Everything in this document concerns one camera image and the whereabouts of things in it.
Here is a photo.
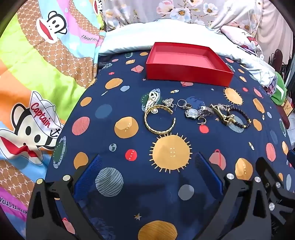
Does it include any beige curtain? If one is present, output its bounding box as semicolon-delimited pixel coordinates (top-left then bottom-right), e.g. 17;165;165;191
256;0;293;65

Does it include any navy planet print bedsheet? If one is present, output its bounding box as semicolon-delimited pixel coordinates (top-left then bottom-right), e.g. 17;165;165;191
45;49;295;240

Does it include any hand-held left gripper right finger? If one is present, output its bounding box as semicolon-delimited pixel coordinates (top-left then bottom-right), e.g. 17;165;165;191
195;152;273;240

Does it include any gold chain bracelet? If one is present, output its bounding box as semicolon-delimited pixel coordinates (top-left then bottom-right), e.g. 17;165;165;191
210;104;238;126

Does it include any dark metal chair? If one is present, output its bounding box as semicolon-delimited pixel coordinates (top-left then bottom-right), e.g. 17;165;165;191
268;49;285;74

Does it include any grey floral bedding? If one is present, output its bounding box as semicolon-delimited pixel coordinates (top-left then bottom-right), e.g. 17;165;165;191
101;0;263;31

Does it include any brown cardboard box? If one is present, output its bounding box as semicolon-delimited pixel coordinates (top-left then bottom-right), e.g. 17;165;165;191
280;98;294;117

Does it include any white charging cable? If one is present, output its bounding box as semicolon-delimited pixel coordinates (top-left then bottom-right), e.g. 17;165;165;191
244;0;264;56

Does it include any black bead bracelet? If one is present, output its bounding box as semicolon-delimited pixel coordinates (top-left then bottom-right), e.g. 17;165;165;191
227;107;252;130

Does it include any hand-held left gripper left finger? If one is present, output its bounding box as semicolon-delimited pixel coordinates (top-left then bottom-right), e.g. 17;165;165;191
26;154;103;240

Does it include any silver chain hook earring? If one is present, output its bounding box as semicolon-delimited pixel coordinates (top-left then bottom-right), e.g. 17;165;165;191
162;97;177;109

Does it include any pink cartoon pillow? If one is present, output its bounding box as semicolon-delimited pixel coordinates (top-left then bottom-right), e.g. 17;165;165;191
220;24;262;50

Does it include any green cloth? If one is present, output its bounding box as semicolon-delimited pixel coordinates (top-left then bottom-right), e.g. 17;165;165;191
270;71;288;106

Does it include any white pillow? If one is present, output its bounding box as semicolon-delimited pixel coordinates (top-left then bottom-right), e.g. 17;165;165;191
99;20;278;93

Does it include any red shallow box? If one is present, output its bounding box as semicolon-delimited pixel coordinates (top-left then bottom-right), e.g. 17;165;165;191
145;42;234;88

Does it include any colourful cartoon monkey quilt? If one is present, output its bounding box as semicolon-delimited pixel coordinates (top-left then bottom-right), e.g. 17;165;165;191
0;0;109;240

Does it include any silver wristwatch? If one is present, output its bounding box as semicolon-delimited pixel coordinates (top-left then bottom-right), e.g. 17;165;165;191
184;105;213;119

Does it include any gold braided bangle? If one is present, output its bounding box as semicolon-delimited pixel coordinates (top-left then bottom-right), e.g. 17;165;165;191
144;104;176;136

